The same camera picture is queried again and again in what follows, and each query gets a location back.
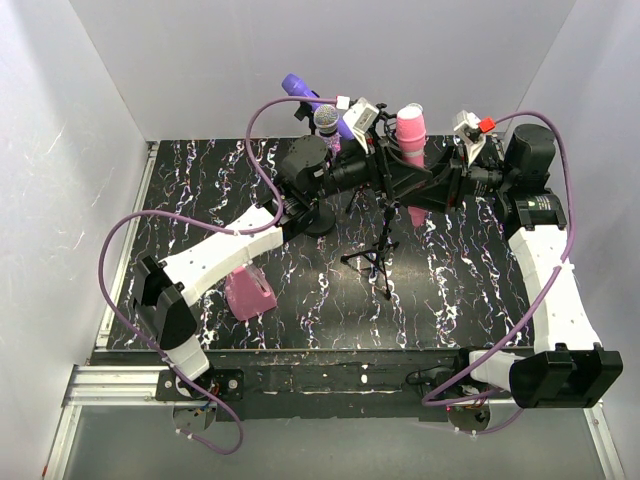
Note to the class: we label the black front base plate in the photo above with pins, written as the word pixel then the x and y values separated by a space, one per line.
pixel 325 384

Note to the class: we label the black round-base stand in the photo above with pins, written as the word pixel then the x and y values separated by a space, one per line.
pixel 318 219
pixel 305 111

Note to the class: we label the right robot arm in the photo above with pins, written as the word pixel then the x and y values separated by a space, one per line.
pixel 552 358

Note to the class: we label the pink microphone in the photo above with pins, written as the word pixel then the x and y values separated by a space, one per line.
pixel 411 135

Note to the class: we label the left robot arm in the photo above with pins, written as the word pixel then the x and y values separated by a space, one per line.
pixel 167 290

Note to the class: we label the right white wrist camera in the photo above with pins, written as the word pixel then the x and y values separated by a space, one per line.
pixel 472 131

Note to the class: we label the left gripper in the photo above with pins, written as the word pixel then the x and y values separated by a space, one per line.
pixel 375 167

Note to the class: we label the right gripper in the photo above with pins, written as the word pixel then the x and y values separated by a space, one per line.
pixel 463 181

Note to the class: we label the purple smooth microphone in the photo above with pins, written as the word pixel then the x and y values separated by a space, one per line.
pixel 295 86

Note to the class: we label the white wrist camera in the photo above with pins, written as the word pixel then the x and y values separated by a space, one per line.
pixel 359 118
pixel 472 131

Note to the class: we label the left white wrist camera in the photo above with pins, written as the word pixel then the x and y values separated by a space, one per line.
pixel 359 118

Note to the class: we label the pink microphone holder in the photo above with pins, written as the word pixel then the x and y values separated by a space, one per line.
pixel 248 293

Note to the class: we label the purple glitter microphone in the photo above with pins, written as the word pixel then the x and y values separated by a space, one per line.
pixel 326 119

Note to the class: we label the black tripod shock-mount stand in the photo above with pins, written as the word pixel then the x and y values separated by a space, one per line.
pixel 380 132

